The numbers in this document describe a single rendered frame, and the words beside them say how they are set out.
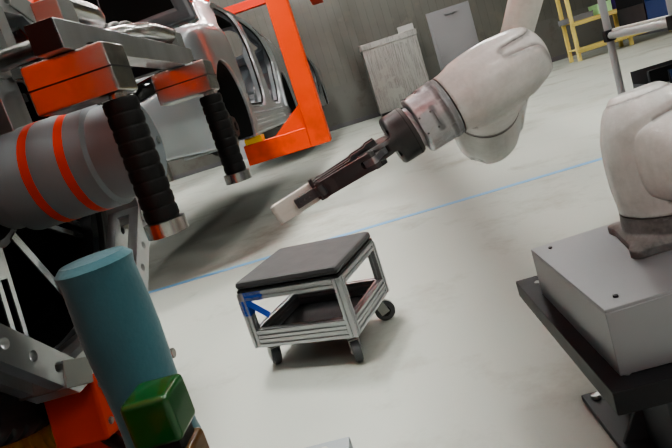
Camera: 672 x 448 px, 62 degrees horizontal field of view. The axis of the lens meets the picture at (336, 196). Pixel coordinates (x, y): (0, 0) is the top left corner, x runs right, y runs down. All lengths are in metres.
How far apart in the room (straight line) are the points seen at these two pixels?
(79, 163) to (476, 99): 0.52
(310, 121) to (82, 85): 3.86
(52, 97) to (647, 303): 0.84
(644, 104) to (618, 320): 0.36
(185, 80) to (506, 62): 0.48
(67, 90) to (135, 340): 0.28
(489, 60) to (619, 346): 0.48
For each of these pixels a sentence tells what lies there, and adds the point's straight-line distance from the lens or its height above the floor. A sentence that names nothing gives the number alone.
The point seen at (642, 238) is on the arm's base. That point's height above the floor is 0.44.
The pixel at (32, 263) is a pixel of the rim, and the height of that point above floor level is 0.73.
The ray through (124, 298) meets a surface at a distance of 0.69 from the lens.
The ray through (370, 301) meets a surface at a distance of 1.95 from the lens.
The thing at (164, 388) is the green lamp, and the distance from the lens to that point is 0.47.
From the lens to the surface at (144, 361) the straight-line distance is 0.70.
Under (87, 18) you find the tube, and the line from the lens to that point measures 0.68.
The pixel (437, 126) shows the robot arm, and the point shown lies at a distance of 0.78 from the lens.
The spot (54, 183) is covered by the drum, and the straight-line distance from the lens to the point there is 0.78.
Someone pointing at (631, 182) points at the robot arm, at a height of 0.54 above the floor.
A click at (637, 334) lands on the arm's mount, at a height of 0.36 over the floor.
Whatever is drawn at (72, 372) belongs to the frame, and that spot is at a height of 0.61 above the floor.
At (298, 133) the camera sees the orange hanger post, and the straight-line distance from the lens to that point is 4.43.
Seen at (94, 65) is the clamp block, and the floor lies 0.93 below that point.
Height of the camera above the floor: 0.83
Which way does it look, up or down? 10 degrees down
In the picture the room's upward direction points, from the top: 18 degrees counter-clockwise
